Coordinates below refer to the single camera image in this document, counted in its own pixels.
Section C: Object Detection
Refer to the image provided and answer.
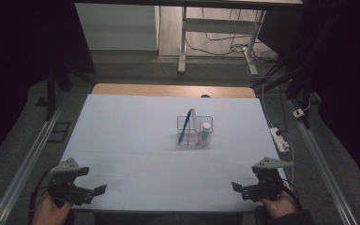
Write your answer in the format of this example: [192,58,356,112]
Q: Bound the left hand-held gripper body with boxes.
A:
[47,157,97,208]

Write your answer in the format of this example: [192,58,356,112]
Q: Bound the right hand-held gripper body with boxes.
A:
[239,156,294,203]

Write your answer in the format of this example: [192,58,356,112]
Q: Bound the white green glue stick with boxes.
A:
[200,121,212,143]

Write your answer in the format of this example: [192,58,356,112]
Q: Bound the clear plastic desk organizer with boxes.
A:
[175,114,215,148]

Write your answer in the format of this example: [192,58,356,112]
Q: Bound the white pen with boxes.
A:
[190,107,200,136]

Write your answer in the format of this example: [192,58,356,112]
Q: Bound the blue pen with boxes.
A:
[176,108,194,144]

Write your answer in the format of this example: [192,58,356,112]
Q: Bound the person's right hand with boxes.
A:
[259,190,298,220]

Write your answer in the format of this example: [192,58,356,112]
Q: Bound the person's left hand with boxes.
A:
[30,191,75,225]

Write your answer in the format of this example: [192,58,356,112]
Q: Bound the white power strip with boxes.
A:
[268,127,291,154]

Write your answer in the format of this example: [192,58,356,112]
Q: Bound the white table cover sheet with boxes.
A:
[56,94,291,214]

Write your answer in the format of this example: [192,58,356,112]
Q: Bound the black metal stand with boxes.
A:
[44,61,97,122]

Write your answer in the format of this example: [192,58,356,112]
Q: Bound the black tripod stand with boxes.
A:
[250,46,314,129]

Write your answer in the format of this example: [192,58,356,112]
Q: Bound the dark curtain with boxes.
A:
[257,0,360,195]
[0,0,96,172]

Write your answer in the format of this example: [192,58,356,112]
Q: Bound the grey cabinet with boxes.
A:
[74,3,161,52]

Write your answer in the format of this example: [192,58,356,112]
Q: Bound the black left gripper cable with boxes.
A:
[27,164,58,225]

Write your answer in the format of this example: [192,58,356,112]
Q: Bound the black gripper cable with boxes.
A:
[27,164,58,225]
[280,178,303,211]

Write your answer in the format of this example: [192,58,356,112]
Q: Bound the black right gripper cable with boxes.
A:
[280,178,303,211]

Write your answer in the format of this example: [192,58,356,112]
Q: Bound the aluminium rail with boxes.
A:
[0,102,64,225]
[288,98,359,225]

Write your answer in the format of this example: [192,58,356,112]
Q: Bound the black floor cables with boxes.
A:
[185,7,279,65]

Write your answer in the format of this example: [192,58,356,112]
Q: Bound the white desk frame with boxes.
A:
[176,6,267,76]

